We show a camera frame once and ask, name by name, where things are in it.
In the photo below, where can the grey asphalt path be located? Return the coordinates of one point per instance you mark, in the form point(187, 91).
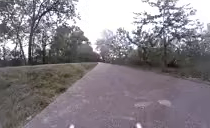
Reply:
point(119, 93)

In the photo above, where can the row of trees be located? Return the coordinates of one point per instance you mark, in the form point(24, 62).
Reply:
point(43, 36)
point(163, 40)

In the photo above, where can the dry grass verge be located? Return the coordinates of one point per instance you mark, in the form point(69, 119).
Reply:
point(29, 83)

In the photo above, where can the overgrown grass strip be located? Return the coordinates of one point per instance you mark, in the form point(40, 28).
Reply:
point(193, 71)

